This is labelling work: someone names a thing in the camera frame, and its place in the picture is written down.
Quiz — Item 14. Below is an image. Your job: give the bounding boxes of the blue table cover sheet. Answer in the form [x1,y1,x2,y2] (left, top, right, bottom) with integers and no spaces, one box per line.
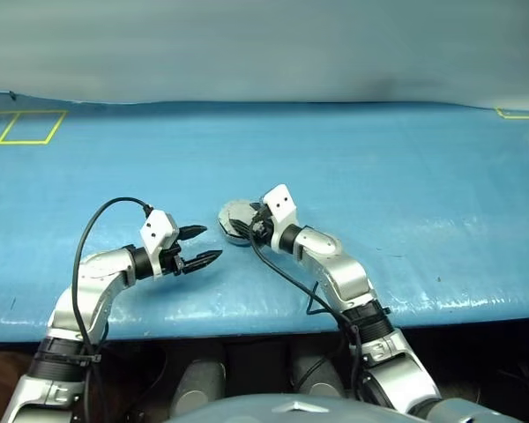
[0,90,529,343]

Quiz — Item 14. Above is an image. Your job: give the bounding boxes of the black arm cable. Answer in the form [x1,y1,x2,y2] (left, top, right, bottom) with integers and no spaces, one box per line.
[71,197,153,423]
[248,219,365,403]

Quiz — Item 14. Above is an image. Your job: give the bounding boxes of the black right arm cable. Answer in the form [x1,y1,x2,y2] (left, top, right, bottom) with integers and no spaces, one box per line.
[248,219,365,403]

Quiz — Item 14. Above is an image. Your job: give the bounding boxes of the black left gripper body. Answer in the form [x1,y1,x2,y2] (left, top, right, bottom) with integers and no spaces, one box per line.
[160,226,187,278]

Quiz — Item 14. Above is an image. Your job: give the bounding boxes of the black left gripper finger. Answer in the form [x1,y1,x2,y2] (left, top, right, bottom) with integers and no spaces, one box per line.
[183,249,224,277]
[177,224,209,242]

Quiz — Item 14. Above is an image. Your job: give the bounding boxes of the grey round disc object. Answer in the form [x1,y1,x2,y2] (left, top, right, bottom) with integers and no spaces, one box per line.
[218,198,262,233]

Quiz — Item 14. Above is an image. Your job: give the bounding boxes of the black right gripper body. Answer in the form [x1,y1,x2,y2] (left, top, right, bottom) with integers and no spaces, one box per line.
[249,205,278,249]

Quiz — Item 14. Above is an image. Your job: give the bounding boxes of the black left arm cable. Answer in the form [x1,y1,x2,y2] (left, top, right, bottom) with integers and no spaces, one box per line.
[71,197,153,423]

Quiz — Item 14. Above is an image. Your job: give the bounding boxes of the grey rounded cylinder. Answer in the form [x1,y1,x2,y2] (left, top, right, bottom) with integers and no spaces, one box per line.
[168,357,227,419]
[289,346,346,398]

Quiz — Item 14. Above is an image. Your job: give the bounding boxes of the silver robot torso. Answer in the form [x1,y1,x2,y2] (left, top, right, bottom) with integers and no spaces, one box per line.
[161,393,529,423]

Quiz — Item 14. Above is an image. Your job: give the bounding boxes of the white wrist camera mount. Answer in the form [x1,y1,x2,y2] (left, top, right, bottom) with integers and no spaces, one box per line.
[139,210,180,280]
[262,183,300,253]

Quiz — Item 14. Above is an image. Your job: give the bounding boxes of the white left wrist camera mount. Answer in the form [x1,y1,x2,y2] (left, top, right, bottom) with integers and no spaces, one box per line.
[139,210,180,280]

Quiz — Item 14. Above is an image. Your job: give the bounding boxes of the silver motor base copper windings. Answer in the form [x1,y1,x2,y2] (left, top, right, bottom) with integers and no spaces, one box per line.
[221,219,265,248]

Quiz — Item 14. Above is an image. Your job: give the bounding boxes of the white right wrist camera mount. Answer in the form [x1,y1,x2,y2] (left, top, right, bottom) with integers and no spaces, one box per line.
[262,183,300,253]

